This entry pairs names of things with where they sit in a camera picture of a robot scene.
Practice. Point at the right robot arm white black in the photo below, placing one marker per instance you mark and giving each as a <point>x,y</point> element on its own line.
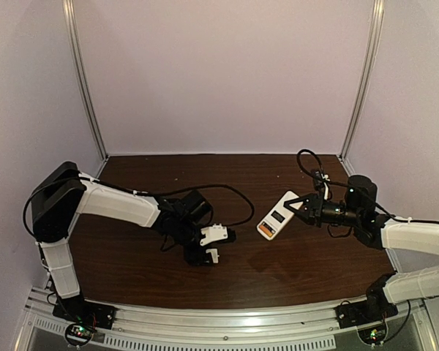
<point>376,229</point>

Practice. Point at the left aluminium frame post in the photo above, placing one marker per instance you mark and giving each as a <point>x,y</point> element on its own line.
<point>82,81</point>

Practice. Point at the curved aluminium front rail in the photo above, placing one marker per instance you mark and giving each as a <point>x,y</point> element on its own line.
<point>306,327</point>

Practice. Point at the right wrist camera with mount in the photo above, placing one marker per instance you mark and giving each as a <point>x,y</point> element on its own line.
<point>320,185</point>

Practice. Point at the right aluminium frame post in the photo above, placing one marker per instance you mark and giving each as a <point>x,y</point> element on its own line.
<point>373,42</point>

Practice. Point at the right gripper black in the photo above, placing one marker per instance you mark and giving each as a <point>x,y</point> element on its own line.
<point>313,208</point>

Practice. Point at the aluminium frame post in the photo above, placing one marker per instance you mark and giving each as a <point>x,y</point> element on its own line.
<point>82,81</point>
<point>373,42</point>

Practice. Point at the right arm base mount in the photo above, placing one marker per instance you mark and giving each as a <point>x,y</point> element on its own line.
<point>368,317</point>

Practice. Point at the orange AAA battery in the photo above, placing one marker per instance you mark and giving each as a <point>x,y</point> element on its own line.
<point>266,230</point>

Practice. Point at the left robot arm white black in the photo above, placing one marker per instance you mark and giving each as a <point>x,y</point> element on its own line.
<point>67,193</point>

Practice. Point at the white remote control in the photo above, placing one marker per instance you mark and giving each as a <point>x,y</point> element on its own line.
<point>278,217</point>

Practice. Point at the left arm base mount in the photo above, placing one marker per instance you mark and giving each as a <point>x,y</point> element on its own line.
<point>86,319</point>

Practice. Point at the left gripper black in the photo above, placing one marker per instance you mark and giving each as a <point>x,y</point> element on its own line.
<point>196,252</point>

